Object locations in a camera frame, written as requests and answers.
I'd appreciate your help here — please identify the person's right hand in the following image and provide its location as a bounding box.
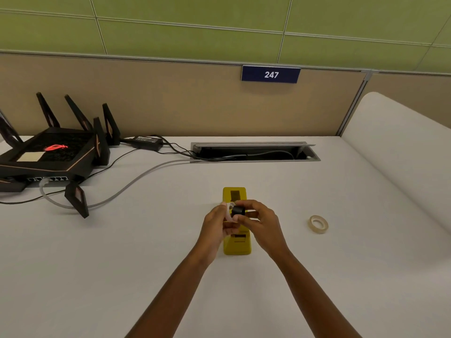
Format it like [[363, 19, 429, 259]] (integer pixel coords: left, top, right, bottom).
[[233, 199, 290, 261]]

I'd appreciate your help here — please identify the person's left hand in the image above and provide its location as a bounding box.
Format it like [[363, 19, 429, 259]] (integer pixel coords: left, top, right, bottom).
[[193, 203, 241, 267]]

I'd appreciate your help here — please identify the person's left forearm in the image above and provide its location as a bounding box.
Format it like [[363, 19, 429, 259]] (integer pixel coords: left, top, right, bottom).
[[125, 250, 212, 338]]

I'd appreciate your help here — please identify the person's right forearm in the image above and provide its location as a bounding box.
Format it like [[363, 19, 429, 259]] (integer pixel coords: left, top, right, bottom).
[[271, 248, 363, 338]]

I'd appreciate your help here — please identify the yellow tape dispenser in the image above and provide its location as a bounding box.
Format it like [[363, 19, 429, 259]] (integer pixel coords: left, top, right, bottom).
[[222, 187, 253, 256]]

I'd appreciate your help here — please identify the beige tape roll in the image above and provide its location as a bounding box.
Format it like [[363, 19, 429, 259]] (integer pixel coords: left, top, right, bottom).
[[309, 215, 329, 234]]

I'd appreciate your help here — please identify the black power adapter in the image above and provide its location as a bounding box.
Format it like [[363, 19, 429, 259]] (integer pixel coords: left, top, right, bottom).
[[131, 136, 164, 151]]

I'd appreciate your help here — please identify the beige desk partition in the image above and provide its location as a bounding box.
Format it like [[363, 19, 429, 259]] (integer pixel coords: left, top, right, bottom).
[[0, 51, 451, 138]]

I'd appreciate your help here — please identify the blue number sign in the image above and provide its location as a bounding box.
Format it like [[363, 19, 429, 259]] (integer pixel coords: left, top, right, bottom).
[[241, 65, 301, 84]]

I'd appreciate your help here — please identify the white curved panel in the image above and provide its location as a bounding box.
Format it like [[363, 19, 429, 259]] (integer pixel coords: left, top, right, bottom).
[[341, 92, 451, 240]]

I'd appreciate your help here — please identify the black router with antennas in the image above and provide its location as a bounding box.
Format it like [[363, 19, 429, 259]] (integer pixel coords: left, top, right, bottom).
[[0, 92, 121, 219]]

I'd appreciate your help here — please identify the grey desk cable tray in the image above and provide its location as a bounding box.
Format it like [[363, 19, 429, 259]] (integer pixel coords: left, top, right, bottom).
[[190, 141, 321, 163]]

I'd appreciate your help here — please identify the grey network cable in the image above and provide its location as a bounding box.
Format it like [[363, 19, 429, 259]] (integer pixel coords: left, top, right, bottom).
[[39, 158, 194, 209]]

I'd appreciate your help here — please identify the silver partition post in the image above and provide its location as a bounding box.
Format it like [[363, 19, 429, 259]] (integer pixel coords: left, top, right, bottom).
[[336, 70, 375, 137]]

